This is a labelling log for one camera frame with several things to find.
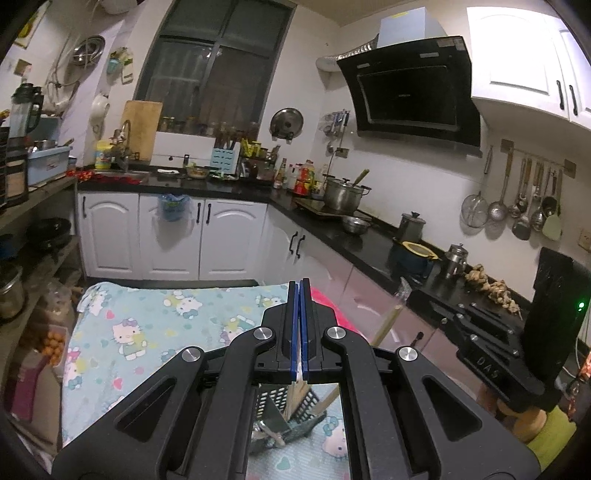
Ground row of windowsill jars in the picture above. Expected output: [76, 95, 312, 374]
[159, 115, 259, 139]

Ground chopstick pair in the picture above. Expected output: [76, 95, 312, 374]
[369, 277, 413, 347]

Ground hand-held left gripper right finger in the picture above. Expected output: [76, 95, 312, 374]
[299, 278, 543, 480]

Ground cartoon cat printed blanket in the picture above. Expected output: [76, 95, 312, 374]
[60, 281, 352, 480]

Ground utensil hanging rail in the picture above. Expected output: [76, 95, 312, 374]
[501, 138, 578, 178]

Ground dark kitchen window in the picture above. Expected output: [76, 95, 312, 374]
[134, 0, 296, 134]

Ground bag of oranges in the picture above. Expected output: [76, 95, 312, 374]
[41, 329, 66, 366]

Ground white upper cabinet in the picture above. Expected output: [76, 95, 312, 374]
[466, 7, 591, 134]

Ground steel lidded pot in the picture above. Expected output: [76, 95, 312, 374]
[398, 211, 426, 243]

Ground dark blue pot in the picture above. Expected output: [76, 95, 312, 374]
[390, 240, 441, 280]

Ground white box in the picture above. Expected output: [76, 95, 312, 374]
[151, 131, 218, 168]

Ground blue plastic bag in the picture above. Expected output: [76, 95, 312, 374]
[157, 193, 192, 222]

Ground metal shelf rack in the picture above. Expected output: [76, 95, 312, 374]
[0, 178, 81, 370]

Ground green plastic utensil holder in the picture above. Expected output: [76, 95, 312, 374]
[252, 384, 342, 444]

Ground black range hood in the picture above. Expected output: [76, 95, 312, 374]
[336, 7, 483, 148]

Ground steel stockpot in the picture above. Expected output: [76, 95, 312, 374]
[322, 169, 372, 215]

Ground black wok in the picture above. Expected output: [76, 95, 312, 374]
[28, 218, 73, 252]

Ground light blue plastic container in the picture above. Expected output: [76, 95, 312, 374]
[28, 145, 72, 185]

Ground white hanging pot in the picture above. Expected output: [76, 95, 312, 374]
[90, 93, 112, 139]

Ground pink cloth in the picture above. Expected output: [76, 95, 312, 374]
[309, 286, 370, 343]

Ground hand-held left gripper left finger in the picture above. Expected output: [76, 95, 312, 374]
[51, 279, 301, 480]

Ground black blender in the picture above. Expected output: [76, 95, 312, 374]
[10, 83, 44, 139]

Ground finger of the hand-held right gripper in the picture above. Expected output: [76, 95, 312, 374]
[409, 288, 527, 333]
[438, 314, 518, 356]

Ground steel faucet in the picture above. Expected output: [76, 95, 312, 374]
[113, 120, 134, 171]

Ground yellow plastic container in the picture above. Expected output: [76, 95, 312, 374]
[95, 141, 114, 171]

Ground fruit wall poster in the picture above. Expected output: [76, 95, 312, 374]
[13, 2, 51, 51]

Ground wooden cutting board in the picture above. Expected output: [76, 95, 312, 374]
[119, 100, 163, 162]

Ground steel pot lid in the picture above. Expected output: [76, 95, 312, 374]
[270, 107, 304, 140]

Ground small steel bowl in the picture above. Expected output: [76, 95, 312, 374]
[342, 216, 372, 235]

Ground light blue knife block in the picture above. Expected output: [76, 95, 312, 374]
[211, 142, 241, 175]

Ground person's right hand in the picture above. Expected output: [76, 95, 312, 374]
[478, 381, 548, 444]

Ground group of condiment bottles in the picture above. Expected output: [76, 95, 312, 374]
[272, 157, 324, 197]

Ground white base cabinets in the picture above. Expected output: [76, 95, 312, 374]
[76, 191, 462, 370]

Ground pile of ginger roots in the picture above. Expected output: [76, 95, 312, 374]
[464, 264, 525, 319]

